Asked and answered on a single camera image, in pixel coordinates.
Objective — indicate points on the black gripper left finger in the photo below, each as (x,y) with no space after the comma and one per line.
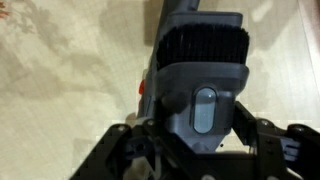
(133,153)

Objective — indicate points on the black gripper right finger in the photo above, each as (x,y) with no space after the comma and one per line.
(283,153)

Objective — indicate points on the grey vacuum brush attachment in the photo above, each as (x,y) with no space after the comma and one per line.
(203,70)

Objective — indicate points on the grey vacuum crevice tool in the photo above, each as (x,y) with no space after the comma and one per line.
(148,106)

